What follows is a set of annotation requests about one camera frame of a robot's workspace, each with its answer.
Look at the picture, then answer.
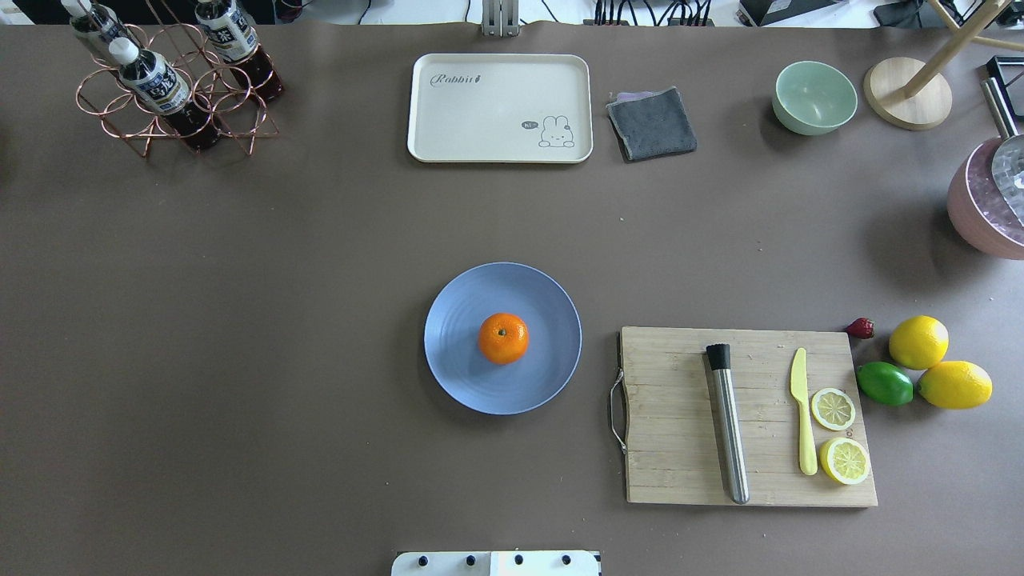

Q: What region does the orange mandarin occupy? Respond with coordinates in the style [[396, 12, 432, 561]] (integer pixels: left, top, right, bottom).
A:
[[477, 313, 530, 365]]

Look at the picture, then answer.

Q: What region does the blue plate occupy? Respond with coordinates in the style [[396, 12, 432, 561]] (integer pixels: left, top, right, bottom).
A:
[[424, 262, 582, 415]]

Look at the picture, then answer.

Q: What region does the cream rabbit tray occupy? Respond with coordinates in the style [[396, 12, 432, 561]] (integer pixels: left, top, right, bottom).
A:
[[406, 54, 594, 163]]

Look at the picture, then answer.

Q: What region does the grey folded cloth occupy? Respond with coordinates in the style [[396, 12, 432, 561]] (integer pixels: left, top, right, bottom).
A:
[[605, 86, 698, 162]]

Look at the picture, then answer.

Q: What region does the wooden cutting board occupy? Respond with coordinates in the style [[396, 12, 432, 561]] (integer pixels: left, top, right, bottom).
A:
[[618, 326, 878, 508]]

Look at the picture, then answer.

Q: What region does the steel muddler black tip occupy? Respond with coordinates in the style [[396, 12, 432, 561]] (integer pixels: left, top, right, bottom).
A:
[[706, 343, 750, 506]]

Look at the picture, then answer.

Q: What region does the yellow plastic knife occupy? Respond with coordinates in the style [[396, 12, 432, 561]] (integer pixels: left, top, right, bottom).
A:
[[790, 347, 818, 475]]

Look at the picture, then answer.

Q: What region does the lemon slice flat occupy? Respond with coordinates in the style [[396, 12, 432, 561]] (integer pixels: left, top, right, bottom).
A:
[[810, 387, 857, 431]]

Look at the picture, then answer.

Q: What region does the red strawberry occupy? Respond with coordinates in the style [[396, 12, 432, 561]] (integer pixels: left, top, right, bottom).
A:
[[844, 317, 874, 340]]

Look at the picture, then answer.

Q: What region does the green bowl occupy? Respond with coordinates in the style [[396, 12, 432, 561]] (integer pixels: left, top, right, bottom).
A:
[[772, 61, 858, 136]]

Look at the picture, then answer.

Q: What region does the lemon half slice thick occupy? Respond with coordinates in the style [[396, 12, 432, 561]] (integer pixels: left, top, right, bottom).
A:
[[818, 438, 871, 486]]

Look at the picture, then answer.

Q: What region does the dark drink bottle right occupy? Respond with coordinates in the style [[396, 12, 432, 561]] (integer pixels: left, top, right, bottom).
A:
[[194, 1, 284, 102]]

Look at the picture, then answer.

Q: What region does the dark drink bottle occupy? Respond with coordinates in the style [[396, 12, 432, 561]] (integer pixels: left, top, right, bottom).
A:
[[110, 38, 220, 150], [61, 0, 138, 63], [194, 1, 284, 102]]

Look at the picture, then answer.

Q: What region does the green lime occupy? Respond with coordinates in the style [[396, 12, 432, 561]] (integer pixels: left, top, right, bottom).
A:
[[855, 361, 914, 406]]

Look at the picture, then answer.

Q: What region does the yellow lemon upper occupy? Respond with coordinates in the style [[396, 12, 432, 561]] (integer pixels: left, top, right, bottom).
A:
[[889, 316, 950, 370]]

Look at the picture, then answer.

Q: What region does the yellow lemon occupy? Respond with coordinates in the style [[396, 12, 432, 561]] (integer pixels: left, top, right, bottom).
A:
[[918, 361, 994, 410], [889, 316, 950, 370]]

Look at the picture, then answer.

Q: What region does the dark drink bottle lower left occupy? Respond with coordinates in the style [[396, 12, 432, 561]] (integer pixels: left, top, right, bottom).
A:
[[110, 38, 220, 150]]

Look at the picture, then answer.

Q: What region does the wooden cup stand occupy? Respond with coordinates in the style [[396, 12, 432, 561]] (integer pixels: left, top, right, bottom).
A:
[[863, 1, 1023, 130]]

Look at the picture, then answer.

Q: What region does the yellow lemon lower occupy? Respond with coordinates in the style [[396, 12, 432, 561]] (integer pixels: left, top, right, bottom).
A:
[[918, 361, 994, 410]]

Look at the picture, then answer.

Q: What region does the pink bowl with ice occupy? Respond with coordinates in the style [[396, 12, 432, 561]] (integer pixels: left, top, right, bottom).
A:
[[947, 138, 1023, 260]]

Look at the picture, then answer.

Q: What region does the dark drink bottle upper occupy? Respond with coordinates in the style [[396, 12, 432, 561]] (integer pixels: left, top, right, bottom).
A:
[[61, 0, 138, 63]]

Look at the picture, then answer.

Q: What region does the metal ice scoop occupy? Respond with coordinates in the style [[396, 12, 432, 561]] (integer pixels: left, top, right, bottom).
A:
[[982, 77, 1023, 225]]

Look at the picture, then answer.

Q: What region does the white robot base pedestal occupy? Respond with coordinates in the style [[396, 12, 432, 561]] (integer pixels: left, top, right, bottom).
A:
[[391, 550, 602, 575]]

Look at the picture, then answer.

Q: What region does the copper wire bottle rack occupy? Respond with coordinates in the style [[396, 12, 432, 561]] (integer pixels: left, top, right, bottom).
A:
[[63, 1, 285, 158]]

